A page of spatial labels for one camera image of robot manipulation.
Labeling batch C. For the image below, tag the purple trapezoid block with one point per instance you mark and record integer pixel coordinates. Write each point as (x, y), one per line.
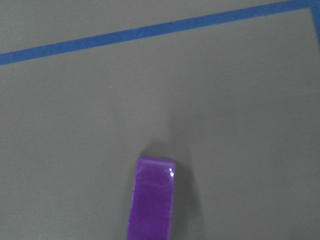
(152, 199)

